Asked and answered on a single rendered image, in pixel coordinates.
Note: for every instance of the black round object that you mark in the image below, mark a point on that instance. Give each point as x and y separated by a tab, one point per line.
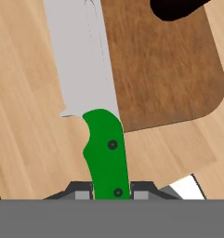
175	7

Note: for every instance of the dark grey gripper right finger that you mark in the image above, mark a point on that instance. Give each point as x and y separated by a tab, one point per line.
144	189

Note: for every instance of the white flat object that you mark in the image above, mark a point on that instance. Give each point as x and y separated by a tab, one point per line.
186	188

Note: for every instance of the brown wooden cutting board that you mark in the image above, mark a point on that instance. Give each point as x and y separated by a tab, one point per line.
166	74

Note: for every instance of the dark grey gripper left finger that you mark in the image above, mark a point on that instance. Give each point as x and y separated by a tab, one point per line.
76	189

